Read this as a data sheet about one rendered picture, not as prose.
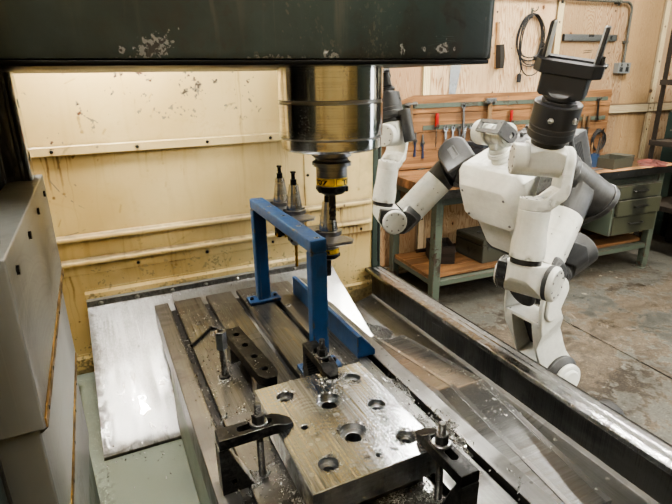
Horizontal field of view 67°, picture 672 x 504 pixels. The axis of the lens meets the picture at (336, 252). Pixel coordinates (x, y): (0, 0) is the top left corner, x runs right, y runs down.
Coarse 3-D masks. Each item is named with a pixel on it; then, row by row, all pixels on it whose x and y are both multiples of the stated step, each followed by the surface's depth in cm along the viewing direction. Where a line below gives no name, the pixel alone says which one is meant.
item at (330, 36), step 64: (0, 0) 47; (64, 0) 49; (128, 0) 52; (192, 0) 54; (256, 0) 57; (320, 0) 60; (384, 0) 63; (448, 0) 67; (0, 64) 49; (64, 64) 51; (128, 64) 54; (192, 64) 56; (256, 64) 59; (320, 64) 63; (384, 64) 67; (448, 64) 73
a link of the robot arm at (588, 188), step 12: (588, 168) 116; (576, 180) 115; (588, 180) 115; (600, 180) 117; (576, 192) 114; (588, 192) 115; (600, 192) 116; (612, 192) 117; (564, 204) 114; (576, 204) 114; (588, 204) 115; (600, 204) 117
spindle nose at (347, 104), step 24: (288, 72) 71; (312, 72) 69; (336, 72) 68; (360, 72) 70; (288, 96) 72; (312, 96) 70; (336, 96) 70; (360, 96) 71; (288, 120) 73; (312, 120) 71; (336, 120) 71; (360, 120) 72; (288, 144) 75; (312, 144) 72; (336, 144) 72; (360, 144) 73
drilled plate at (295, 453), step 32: (288, 384) 99; (320, 384) 99; (352, 384) 99; (288, 416) 90; (320, 416) 90; (352, 416) 90; (384, 416) 89; (288, 448) 82; (320, 448) 82; (352, 448) 82; (384, 448) 82; (416, 448) 82; (320, 480) 75; (352, 480) 76; (384, 480) 78
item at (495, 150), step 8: (472, 128) 135; (488, 128) 131; (472, 136) 136; (480, 136) 133; (488, 136) 131; (496, 136) 128; (480, 144) 137; (488, 144) 134; (496, 144) 136; (488, 152) 137; (496, 152) 133; (504, 152) 133
